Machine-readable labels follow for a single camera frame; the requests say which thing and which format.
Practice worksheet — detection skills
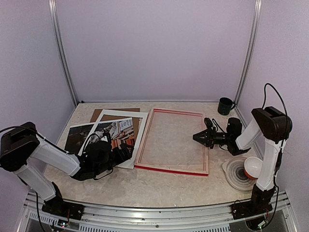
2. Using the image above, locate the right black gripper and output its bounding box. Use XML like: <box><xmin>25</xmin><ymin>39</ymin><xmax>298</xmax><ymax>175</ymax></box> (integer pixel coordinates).
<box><xmin>193</xmin><ymin>127</ymin><xmax>232</xmax><ymax>149</ymax></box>

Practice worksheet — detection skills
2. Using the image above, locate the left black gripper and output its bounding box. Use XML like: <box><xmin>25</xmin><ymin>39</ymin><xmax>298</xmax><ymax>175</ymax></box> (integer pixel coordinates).
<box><xmin>95</xmin><ymin>143</ymin><xmax>134</xmax><ymax>175</ymax></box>

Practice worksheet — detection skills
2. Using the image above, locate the white photo mat board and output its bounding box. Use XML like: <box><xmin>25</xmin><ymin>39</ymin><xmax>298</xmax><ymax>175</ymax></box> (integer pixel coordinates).
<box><xmin>90</xmin><ymin>109</ymin><xmax>148</xmax><ymax>169</ymax></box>

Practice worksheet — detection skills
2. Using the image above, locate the cat and books photo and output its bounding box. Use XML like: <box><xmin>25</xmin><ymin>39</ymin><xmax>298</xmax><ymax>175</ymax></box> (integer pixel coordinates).
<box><xmin>65</xmin><ymin>117</ymin><xmax>135</xmax><ymax>155</ymax></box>

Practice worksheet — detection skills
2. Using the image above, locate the red wooden picture frame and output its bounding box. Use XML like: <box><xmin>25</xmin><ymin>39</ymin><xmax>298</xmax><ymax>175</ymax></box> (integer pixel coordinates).
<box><xmin>135</xmin><ymin>108</ymin><xmax>209</xmax><ymax>176</ymax></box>

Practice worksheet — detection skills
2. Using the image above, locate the clear acrylic sheet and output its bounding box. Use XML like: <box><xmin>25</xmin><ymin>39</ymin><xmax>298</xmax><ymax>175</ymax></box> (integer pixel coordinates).
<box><xmin>140</xmin><ymin>110</ymin><xmax>205</xmax><ymax>171</ymax></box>

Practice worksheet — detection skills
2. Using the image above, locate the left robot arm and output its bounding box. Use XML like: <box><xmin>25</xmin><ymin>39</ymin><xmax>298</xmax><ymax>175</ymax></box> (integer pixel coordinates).
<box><xmin>0</xmin><ymin>122</ymin><xmax>134</xmax><ymax>215</ymax></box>

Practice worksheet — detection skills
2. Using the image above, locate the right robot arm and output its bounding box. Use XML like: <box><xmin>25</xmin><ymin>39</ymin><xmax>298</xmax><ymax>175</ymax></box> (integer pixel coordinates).
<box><xmin>193</xmin><ymin>83</ymin><xmax>293</xmax><ymax>218</ymax></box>

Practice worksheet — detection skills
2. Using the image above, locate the brown backing board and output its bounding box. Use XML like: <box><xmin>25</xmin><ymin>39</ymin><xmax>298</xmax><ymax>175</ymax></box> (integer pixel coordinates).
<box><xmin>90</xmin><ymin>108</ymin><xmax>140</xmax><ymax>123</ymax></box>

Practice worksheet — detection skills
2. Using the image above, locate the dark green mug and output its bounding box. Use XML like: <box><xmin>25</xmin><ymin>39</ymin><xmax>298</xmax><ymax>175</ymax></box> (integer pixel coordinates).
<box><xmin>217</xmin><ymin>97</ymin><xmax>236</xmax><ymax>116</ymax></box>

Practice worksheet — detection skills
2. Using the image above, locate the clear glass plate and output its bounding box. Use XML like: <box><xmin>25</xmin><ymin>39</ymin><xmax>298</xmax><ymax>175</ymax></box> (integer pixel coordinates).
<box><xmin>222</xmin><ymin>156</ymin><xmax>256</xmax><ymax>192</ymax></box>

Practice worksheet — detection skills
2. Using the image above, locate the white orange bowl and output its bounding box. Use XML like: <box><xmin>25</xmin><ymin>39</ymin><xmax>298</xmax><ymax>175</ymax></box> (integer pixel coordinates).
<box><xmin>244</xmin><ymin>157</ymin><xmax>263</xmax><ymax>180</ymax></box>

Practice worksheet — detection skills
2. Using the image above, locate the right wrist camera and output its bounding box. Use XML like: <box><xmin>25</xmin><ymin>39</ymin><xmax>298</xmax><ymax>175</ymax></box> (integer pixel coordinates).
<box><xmin>204</xmin><ymin>117</ymin><xmax>217</xmax><ymax>131</ymax></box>

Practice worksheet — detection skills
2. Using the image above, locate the front aluminium rail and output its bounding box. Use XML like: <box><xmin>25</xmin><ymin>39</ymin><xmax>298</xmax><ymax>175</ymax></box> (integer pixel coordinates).
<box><xmin>16</xmin><ymin>192</ymin><xmax>297</xmax><ymax>232</ymax></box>

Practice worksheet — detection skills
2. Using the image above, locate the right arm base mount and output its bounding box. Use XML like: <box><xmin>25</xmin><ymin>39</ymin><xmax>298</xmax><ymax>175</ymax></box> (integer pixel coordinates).
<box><xmin>231</xmin><ymin>201</ymin><xmax>273</xmax><ymax>220</ymax></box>

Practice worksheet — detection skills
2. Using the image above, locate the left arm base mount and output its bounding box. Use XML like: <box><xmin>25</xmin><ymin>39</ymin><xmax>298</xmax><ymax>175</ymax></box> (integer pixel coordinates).
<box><xmin>42</xmin><ymin>202</ymin><xmax>85</xmax><ymax>220</ymax></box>

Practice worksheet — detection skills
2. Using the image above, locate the right aluminium post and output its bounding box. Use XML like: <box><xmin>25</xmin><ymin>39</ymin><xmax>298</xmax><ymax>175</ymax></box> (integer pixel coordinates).
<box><xmin>234</xmin><ymin>0</ymin><xmax>263</xmax><ymax>105</ymax></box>

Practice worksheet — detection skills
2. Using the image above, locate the aluminium post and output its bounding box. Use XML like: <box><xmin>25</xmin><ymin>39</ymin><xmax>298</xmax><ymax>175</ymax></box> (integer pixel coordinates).
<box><xmin>48</xmin><ymin>0</ymin><xmax>79</xmax><ymax>107</ymax></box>
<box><xmin>234</xmin><ymin>0</ymin><xmax>263</xmax><ymax>105</ymax></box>

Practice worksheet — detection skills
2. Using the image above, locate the left aluminium post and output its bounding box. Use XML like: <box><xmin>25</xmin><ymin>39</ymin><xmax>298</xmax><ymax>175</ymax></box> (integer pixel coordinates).
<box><xmin>48</xmin><ymin>0</ymin><xmax>79</xmax><ymax>107</ymax></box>

